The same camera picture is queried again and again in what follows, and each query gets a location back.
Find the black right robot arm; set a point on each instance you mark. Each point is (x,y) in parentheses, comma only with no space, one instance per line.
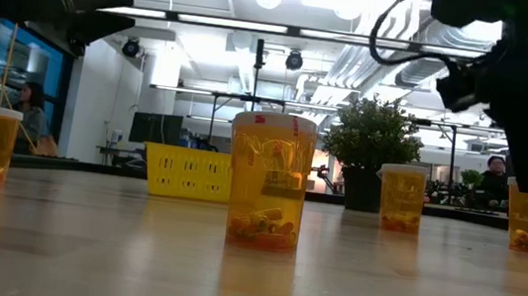
(484,9)

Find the yellow plastic basket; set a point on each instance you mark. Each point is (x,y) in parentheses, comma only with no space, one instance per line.
(181,171)

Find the black round ceiling spotlight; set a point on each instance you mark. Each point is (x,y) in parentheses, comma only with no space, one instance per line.
(294,60)
(131,47)

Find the person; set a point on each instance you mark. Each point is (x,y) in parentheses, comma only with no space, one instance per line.
(30,121)
(493,186)

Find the small green plant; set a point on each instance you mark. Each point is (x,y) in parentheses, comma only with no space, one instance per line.
(471,177)

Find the black computer monitor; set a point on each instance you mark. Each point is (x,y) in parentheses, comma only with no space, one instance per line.
(155,128)

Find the long ceiling light strip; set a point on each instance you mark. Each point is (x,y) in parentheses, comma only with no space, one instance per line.
(233,23)

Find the black tripod stand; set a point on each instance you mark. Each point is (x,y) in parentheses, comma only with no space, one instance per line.
(256,77)

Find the green potted plant black pot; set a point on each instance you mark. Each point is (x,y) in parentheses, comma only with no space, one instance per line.
(370,135)

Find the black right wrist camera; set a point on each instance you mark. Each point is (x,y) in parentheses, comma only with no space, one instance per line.
(460,88)

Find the black metal table frame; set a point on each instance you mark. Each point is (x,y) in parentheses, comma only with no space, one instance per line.
(92,168)

